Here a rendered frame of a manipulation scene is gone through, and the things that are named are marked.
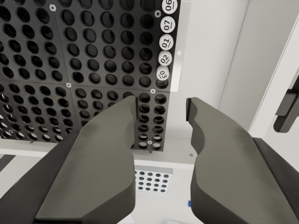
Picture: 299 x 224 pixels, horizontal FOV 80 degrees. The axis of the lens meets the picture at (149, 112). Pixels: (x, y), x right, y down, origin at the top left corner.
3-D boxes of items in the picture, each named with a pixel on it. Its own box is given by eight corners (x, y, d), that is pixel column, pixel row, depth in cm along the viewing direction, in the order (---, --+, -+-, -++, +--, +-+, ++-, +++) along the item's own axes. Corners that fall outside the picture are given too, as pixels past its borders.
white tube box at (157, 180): (172, 162, 45) (173, 174, 41) (167, 182, 49) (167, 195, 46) (123, 155, 45) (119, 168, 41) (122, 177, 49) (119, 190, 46)
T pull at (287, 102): (314, 66, 17) (325, 70, 16) (280, 128, 21) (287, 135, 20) (276, 63, 17) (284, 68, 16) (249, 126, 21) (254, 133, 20)
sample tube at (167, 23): (173, 13, 18) (176, 17, 15) (171, 26, 19) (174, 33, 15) (161, 12, 18) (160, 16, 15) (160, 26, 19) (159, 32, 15)
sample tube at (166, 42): (173, 30, 19) (175, 38, 15) (168, 42, 20) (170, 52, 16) (162, 26, 19) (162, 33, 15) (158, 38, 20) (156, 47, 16)
